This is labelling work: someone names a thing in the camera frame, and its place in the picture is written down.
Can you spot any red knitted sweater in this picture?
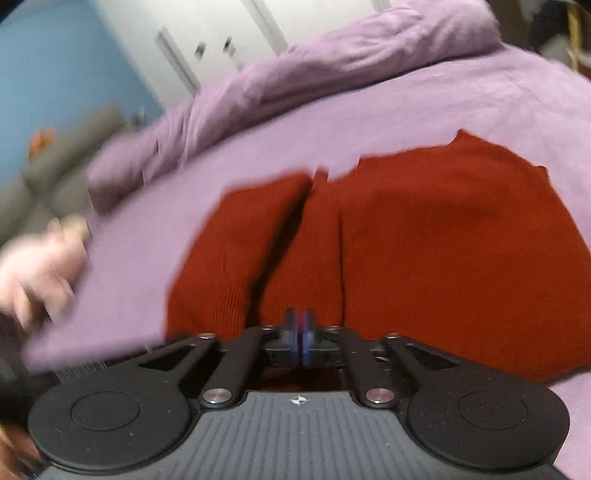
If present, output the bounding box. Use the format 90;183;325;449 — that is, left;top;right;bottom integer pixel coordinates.
166;131;590;381

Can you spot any pink plush toy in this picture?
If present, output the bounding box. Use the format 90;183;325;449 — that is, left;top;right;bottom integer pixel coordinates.
1;214;90;331

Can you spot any grey headboard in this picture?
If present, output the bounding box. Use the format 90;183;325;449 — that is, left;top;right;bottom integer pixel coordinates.
1;106;132;243

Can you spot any orange small toy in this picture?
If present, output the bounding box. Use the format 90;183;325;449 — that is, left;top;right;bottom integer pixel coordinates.
27;127;55;161

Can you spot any purple bed sheet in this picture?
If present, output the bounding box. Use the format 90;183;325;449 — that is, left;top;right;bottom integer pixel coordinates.
20;43;591;480

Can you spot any white wardrobe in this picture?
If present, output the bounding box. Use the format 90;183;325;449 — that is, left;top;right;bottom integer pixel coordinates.
91;0;393;109

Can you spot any purple rolled duvet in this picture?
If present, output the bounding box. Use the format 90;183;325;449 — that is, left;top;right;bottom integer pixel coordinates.
86;1;502;214

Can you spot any yellow leg side table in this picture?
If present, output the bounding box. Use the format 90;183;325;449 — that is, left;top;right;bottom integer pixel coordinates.
566;1;590;78

